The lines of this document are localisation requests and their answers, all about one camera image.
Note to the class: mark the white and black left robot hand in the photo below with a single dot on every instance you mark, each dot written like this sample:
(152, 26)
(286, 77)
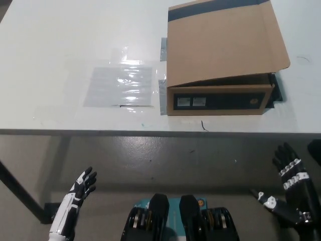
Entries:
(82, 185)

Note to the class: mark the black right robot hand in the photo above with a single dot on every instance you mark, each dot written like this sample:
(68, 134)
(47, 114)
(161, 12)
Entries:
(298, 195)

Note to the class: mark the brown cardboard storage box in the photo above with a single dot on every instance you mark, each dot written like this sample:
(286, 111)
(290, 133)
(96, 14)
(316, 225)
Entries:
(220, 45)

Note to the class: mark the black floor tape at leg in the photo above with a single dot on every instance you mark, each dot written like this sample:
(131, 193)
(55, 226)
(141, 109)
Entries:
(51, 208)

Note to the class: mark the black table leg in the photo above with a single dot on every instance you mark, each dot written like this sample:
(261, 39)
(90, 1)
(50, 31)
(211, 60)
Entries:
(20, 190)

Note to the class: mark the clear plastic bag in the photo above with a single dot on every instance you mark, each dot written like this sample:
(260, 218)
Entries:
(113, 85)

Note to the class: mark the black tape patch on table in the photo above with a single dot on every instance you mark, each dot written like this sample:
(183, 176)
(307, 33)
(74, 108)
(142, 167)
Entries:
(278, 93)

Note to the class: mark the short grey tape strip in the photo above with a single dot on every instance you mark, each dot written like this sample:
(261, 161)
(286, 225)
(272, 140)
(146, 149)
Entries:
(163, 50)

